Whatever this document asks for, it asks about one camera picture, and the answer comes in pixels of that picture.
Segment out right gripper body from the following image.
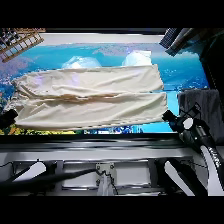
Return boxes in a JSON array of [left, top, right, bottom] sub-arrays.
[[162, 110, 183, 132]]

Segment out cream pants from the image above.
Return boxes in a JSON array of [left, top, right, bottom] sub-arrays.
[[11, 63, 168, 132]]

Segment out black cable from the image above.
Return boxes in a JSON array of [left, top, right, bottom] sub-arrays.
[[0, 167, 99, 194]]

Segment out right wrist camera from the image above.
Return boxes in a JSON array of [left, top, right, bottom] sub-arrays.
[[179, 101, 203, 122]]

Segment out heap of clothes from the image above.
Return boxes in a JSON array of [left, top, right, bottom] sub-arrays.
[[165, 28, 224, 58]]

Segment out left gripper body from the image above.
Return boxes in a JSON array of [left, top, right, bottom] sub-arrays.
[[0, 109, 20, 130]]

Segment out silver frame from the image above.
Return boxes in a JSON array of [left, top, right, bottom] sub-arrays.
[[0, 137, 224, 197]]

